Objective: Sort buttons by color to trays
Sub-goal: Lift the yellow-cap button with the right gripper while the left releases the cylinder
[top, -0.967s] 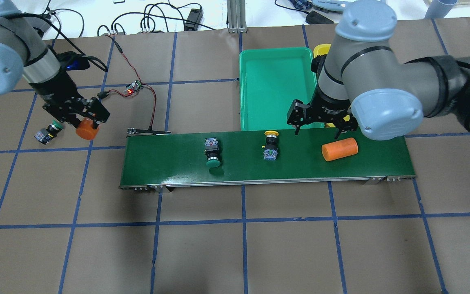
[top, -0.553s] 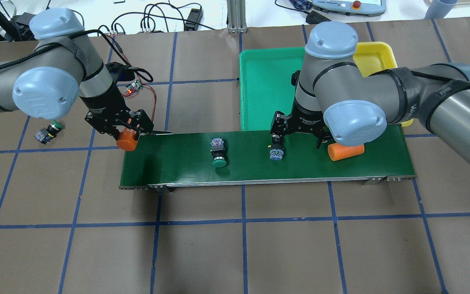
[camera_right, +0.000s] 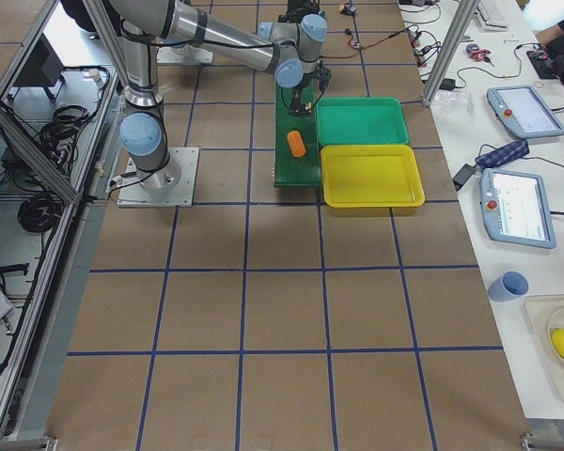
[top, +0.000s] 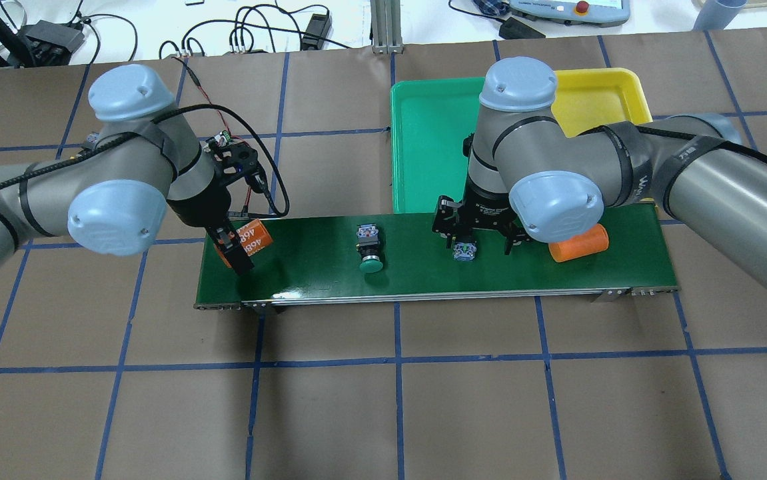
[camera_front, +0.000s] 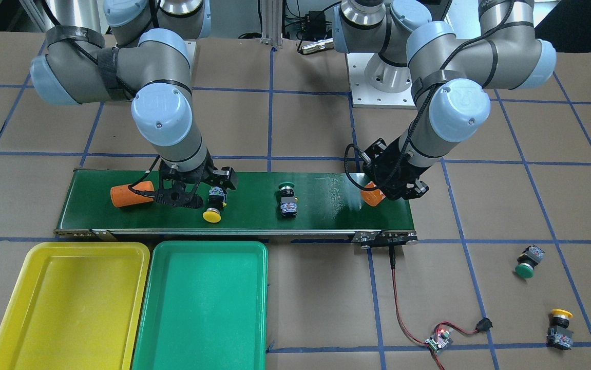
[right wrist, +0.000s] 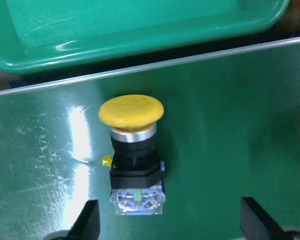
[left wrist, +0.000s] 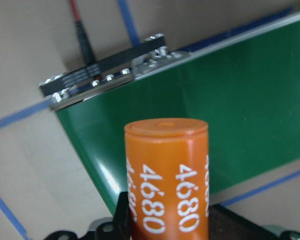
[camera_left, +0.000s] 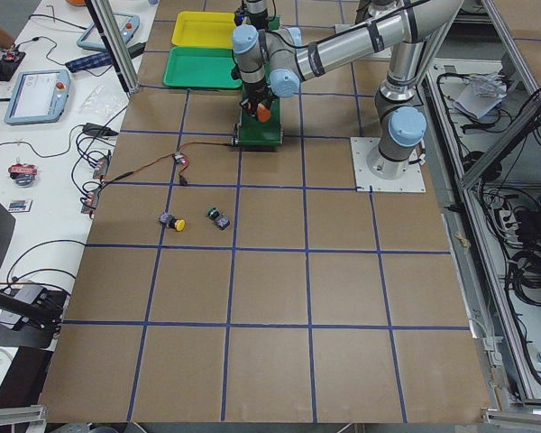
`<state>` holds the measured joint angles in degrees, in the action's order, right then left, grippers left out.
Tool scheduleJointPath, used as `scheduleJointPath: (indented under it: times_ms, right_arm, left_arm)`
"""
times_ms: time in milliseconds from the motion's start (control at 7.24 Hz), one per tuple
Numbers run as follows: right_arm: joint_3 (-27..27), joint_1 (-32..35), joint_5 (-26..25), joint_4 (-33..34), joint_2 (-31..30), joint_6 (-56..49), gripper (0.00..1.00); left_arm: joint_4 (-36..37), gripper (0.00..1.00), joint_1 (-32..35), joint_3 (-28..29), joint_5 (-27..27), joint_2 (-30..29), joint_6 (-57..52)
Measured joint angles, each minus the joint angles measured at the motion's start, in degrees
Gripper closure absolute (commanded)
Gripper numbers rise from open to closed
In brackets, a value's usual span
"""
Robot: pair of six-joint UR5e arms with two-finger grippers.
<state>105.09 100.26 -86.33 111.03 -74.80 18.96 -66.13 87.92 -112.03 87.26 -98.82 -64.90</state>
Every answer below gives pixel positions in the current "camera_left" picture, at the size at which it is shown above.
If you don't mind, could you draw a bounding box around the blue checkered pouch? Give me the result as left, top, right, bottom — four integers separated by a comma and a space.
64, 52, 112, 73

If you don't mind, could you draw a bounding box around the green push button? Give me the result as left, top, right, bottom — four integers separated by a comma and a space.
206, 207, 231, 230

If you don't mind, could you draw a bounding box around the small controller circuit board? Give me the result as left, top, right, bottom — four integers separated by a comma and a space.
173, 152, 188, 165

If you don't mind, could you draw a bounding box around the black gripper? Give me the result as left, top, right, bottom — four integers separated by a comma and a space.
240, 80, 277, 118

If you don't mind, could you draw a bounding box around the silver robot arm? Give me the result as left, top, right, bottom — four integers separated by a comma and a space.
244, 0, 269, 30
232, 1, 462, 140

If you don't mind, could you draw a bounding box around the green conveyor belt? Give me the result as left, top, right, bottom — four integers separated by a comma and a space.
231, 9, 283, 147

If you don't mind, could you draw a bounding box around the clear plastic bag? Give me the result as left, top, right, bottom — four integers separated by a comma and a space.
79, 85, 123, 117

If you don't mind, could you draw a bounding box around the yellow plastic tray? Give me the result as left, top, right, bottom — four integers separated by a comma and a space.
171, 11, 235, 49

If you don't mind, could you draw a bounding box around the yellow push button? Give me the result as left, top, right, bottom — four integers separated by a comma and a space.
159, 212, 186, 232

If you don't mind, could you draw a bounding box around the far blue teach pendant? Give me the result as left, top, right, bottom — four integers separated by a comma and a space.
76, 12, 141, 51

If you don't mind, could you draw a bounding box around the near blue teach pendant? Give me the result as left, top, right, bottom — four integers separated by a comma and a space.
5, 69, 71, 125

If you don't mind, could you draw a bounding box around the black power adapter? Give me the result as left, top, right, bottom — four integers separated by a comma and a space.
127, 42, 146, 59

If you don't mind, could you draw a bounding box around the labelled orange cylinder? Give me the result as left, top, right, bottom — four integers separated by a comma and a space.
253, 103, 271, 123

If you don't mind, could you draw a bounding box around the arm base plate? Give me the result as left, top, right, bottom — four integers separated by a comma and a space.
350, 137, 426, 194

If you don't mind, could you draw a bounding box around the green plastic tray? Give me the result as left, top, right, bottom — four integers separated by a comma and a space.
162, 46, 242, 90

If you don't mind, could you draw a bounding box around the aluminium frame post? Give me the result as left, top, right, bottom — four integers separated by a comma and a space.
85, 0, 140, 95

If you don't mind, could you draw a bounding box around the blue teach pendant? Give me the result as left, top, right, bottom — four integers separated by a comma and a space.
76, 12, 141, 51
5, 69, 71, 125

